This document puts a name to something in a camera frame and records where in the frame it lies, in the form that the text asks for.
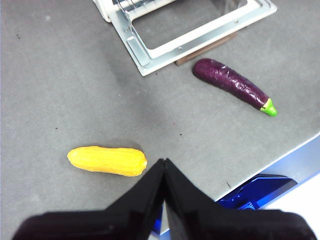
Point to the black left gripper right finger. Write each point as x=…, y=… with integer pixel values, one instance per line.
x=212, y=220

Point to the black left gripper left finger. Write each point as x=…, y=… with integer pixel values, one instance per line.
x=120, y=215

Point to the cream white toaster oven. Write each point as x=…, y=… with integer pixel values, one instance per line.
x=101, y=10

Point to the yellow toy corn cob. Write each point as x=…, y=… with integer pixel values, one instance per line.
x=107, y=161

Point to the purple toy eggplant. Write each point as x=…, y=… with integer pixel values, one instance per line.
x=230, y=81

